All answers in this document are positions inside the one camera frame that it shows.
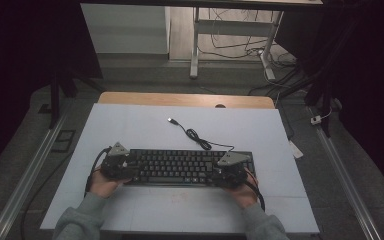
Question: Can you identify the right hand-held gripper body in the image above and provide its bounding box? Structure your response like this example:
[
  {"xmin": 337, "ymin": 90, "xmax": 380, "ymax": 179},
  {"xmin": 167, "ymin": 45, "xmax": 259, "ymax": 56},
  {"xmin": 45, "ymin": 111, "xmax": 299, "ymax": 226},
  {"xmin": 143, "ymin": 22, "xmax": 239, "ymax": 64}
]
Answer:
[{"xmin": 215, "ymin": 151, "xmax": 250, "ymax": 190}]

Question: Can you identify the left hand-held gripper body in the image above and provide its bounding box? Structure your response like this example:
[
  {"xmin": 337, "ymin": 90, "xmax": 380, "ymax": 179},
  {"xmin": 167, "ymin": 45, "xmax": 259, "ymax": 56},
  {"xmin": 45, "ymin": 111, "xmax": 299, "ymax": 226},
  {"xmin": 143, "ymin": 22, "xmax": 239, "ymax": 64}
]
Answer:
[{"xmin": 99, "ymin": 142, "xmax": 132, "ymax": 181}]

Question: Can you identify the black computer keyboard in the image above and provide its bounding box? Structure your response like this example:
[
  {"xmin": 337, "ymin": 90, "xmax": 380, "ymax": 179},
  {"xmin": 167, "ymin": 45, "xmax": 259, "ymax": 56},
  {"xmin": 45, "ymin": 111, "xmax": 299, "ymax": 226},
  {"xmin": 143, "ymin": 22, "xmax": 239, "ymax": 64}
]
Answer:
[{"xmin": 123, "ymin": 148, "xmax": 258, "ymax": 188}]

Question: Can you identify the person's left hand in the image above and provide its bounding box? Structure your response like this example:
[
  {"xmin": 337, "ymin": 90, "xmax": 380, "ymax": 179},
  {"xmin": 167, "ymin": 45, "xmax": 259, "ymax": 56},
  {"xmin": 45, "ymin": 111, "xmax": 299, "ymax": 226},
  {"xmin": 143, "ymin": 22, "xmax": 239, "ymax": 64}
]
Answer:
[{"xmin": 89, "ymin": 168, "xmax": 129, "ymax": 200}]

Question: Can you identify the person's right hand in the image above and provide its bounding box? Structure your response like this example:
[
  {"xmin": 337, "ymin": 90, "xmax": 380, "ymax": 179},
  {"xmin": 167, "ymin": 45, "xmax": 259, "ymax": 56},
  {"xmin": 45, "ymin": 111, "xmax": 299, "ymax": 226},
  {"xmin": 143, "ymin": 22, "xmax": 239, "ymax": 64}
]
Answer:
[{"xmin": 227, "ymin": 167, "xmax": 260, "ymax": 211}]

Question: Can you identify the white table cover sheet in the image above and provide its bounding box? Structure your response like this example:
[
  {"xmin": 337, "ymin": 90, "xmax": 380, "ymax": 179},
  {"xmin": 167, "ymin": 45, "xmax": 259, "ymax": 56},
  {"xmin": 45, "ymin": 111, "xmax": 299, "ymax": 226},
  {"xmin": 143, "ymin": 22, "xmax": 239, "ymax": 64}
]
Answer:
[{"xmin": 39, "ymin": 102, "xmax": 321, "ymax": 234}]

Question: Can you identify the black floor socket plate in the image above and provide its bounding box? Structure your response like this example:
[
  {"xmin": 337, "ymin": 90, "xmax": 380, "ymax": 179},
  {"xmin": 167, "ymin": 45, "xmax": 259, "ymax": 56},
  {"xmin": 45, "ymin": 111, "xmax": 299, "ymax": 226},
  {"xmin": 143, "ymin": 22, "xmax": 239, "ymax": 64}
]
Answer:
[{"xmin": 50, "ymin": 129, "xmax": 77, "ymax": 154}]

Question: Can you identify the white paper tag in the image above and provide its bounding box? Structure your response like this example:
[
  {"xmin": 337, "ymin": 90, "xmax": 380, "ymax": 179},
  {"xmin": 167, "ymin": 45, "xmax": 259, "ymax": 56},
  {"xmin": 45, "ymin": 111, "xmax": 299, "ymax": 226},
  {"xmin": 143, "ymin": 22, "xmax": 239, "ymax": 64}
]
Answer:
[{"xmin": 288, "ymin": 139, "xmax": 305, "ymax": 160}]

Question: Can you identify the black metal stand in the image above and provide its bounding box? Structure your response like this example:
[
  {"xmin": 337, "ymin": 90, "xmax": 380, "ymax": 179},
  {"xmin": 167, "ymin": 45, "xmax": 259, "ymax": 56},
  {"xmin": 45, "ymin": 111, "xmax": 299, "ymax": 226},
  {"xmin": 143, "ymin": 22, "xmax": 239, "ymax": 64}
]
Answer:
[
  {"xmin": 279, "ymin": 64, "xmax": 335, "ymax": 138},
  {"xmin": 47, "ymin": 68, "xmax": 105, "ymax": 130}
]

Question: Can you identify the white cabinet panel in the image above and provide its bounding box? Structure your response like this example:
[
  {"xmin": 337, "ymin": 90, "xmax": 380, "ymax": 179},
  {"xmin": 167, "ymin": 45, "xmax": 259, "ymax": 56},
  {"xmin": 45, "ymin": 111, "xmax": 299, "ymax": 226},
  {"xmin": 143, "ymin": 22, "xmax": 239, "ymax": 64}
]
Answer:
[{"xmin": 80, "ymin": 3, "xmax": 172, "ymax": 55}]

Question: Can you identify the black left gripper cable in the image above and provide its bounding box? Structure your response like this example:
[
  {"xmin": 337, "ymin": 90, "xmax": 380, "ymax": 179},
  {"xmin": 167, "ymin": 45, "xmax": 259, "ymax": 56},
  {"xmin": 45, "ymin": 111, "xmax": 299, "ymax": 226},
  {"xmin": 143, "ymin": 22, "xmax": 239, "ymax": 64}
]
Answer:
[{"xmin": 83, "ymin": 145, "xmax": 113, "ymax": 198}]

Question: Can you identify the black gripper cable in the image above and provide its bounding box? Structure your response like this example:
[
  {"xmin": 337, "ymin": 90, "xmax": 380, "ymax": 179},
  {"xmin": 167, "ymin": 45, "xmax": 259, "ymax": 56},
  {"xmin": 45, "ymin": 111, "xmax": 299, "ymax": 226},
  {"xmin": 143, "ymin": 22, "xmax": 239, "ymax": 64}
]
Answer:
[
  {"xmin": 83, "ymin": 145, "xmax": 113, "ymax": 198},
  {"xmin": 244, "ymin": 169, "xmax": 267, "ymax": 213}
]

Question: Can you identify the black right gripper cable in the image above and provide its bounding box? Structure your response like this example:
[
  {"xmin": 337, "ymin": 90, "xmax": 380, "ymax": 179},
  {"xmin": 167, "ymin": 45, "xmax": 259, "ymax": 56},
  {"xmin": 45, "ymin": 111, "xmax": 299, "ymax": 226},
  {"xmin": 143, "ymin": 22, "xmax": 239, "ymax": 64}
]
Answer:
[{"xmin": 244, "ymin": 169, "xmax": 267, "ymax": 213}]

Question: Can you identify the black keyboard cable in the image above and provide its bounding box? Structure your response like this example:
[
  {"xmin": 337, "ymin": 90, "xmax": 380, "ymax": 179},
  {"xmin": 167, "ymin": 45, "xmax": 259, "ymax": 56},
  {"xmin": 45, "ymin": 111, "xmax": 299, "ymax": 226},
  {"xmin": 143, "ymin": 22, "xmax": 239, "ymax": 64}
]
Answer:
[{"xmin": 167, "ymin": 117, "xmax": 235, "ymax": 152}]

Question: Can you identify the aluminium floor rail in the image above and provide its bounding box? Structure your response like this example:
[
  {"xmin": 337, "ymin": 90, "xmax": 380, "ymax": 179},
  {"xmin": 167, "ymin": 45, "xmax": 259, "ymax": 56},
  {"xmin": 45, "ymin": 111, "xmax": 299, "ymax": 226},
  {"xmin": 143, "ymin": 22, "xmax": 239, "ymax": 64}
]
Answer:
[
  {"xmin": 0, "ymin": 109, "xmax": 72, "ymax": 240},
  {"xmin": 308, "ymin": 106, "xmax": 383, "ymax": 240}
]

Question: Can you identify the small white adapter with cable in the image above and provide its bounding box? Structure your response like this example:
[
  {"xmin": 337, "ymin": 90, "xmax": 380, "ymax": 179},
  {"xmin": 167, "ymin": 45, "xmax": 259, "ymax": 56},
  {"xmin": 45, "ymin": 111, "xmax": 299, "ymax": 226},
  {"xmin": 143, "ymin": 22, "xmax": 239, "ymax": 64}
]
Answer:
[{"xmin": 310, "ymin": 106, "xmax": 334, "ymax": 126}]

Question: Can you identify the tangle of black floor cables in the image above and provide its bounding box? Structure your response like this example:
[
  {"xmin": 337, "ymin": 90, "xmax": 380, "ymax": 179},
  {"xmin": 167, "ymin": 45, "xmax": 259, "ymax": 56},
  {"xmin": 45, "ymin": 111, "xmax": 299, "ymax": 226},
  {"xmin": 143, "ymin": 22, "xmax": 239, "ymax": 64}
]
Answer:
[{"xmin": 198, "ymin": 8, "xmax": 301, "ymax": 98}]

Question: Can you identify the white metal desk frame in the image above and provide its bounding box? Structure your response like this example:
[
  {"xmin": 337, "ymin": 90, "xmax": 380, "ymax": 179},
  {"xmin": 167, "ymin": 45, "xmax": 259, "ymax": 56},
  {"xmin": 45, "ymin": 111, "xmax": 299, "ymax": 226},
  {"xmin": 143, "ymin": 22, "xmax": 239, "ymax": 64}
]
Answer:
[{"xmin": 189, "ymin": 6, "xmax": 285, "ymax": 81}]

